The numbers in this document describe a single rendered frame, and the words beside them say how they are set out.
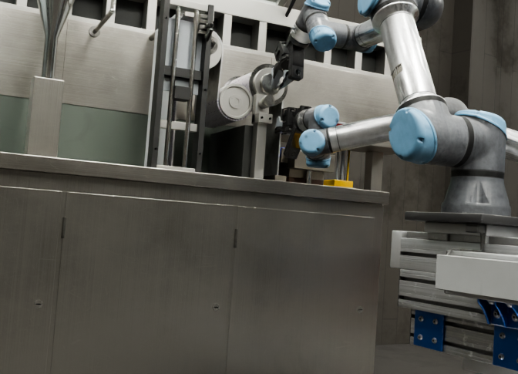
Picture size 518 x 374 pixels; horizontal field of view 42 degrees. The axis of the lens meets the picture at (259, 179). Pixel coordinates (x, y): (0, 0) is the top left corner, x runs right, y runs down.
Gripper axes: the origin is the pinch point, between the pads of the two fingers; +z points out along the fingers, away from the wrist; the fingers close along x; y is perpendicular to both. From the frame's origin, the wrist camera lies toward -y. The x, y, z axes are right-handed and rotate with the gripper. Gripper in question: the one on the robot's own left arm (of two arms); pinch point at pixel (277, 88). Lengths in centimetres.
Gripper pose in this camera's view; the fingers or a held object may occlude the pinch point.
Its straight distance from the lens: 234.3
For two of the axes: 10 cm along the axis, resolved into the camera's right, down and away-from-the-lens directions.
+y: -2.1, -7.5, 6.3
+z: -3.7, 6.6, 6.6
